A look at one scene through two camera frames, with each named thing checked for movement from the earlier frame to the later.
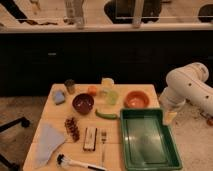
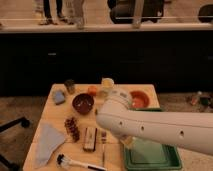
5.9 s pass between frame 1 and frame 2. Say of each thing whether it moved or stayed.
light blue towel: stayed
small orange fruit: stayed
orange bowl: stayed
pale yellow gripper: moved
